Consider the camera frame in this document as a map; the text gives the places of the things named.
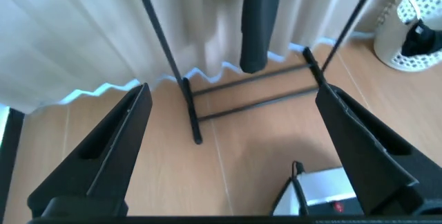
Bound beige curtain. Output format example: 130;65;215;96
0;0;442;115

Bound black clothes rack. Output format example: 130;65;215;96
128;0;383;146

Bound black shorts with white cord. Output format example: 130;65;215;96
238;0;291;75

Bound white laundry basket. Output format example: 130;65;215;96
373;0;442;73

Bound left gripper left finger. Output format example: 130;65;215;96
26;82;153;218

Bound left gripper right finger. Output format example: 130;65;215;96
315;81;442;216

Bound black garment with white label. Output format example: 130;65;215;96
401;19;442;57

